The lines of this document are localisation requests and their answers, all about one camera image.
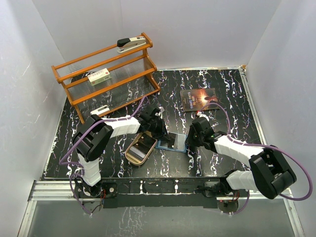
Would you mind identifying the black and beige stapler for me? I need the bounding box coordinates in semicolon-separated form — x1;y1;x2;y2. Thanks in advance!
117;36;146;53

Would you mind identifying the black VIP card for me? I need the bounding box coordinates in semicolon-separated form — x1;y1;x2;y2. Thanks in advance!
138;134;157;149

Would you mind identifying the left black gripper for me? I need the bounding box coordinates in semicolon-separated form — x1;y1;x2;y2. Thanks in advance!
147;118;170;142

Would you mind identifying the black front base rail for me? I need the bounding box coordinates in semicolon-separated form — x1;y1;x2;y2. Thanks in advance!
100;176;250;210

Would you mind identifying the blue leather card holder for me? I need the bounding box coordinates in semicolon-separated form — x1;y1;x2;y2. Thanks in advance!
155;132;187;153

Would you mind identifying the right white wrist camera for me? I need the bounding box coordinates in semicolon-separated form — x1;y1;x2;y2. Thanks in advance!
196;111;209;121

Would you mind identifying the dark book with sunset cover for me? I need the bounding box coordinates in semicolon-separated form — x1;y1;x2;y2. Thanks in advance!
180;88;219;112

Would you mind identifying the green and white small box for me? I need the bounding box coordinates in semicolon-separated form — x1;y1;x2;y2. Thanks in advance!
87;68;112;86

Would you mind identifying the white card on rack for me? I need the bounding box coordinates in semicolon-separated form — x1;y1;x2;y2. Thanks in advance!
90;105;110;118

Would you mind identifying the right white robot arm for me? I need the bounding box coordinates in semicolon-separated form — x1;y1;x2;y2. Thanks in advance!
186;117;297;199

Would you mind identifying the stack of cards in tray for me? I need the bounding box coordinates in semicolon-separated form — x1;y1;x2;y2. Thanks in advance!
128;146;146;161

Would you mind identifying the orange wooden three-tier rack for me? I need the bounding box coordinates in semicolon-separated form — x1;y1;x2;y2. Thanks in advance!
51;33;160;123

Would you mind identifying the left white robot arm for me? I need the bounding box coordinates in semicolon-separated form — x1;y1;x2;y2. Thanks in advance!
73;105;171;197

